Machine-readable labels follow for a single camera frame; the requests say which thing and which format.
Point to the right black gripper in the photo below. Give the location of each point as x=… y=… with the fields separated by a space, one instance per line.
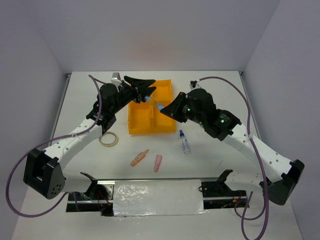
x=173 y=108

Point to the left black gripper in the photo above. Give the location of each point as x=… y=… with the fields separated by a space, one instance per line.
x=135 y=83

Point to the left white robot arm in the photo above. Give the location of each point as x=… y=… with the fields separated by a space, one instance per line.
x=44 y=169

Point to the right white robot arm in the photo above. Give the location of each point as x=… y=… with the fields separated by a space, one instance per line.
x=281 y=174

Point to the yellow four-compartment tray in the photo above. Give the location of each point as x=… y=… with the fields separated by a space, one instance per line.
x=145 y=119

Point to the small spray bottle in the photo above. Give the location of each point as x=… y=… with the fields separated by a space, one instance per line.
x=184 y=143

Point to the masking tape roll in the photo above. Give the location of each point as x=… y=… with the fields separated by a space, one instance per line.
x=108 y=139

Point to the silver foil sheet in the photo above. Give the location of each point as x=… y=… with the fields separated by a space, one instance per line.
x=157 y=198

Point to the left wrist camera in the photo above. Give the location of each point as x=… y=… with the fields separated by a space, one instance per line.
x=116 y=79

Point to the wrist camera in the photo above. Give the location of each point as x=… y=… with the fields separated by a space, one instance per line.
x=116 y=79
x=194 y=84

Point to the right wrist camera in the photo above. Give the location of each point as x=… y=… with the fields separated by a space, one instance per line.
x=194 y=84

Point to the metal base rail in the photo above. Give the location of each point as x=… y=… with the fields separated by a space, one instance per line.
x=214 y=197

